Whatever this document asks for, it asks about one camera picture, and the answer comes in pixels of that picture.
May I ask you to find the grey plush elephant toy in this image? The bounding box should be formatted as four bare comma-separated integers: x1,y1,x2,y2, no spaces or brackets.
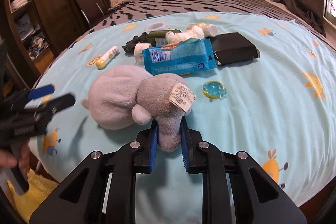
81,65,196,152

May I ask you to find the black box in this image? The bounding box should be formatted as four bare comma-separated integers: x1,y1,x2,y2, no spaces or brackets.
210,32,260,66

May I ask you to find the dark knitted scrunchie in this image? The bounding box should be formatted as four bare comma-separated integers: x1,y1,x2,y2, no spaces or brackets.
122,32,148,55

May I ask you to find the person's left hand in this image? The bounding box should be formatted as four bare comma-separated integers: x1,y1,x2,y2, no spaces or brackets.
0,141,30,173

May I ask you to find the blue yellow plastic toy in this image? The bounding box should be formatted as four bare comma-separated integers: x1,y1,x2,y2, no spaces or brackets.
202,80,227,100

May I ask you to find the blue wet wipes pack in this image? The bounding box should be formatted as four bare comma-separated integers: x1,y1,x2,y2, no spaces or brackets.
142,39,217,76

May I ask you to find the white paper roll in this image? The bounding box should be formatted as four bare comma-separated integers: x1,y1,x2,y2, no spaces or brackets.
134,43,151,61

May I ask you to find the white yellow tube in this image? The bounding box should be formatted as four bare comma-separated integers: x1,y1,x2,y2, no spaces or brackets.
96,46,119,69

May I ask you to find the white crumpled tissue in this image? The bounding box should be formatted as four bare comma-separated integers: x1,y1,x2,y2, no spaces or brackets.
166,26,205,44

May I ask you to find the dark green packet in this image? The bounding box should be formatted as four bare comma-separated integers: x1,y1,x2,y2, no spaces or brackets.
147,29,181,47

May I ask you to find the white tape roll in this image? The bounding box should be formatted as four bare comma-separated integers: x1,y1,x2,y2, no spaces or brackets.
144,22,167,32

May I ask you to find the brown wooden wardrobe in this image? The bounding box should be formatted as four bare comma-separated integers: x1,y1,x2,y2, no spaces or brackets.
0,0,111,88

